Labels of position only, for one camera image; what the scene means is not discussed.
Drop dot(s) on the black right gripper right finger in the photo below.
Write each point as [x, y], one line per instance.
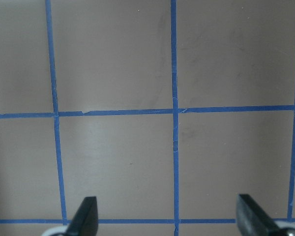
[252, 220]

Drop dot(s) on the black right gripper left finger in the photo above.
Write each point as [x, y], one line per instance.
[85, 221]

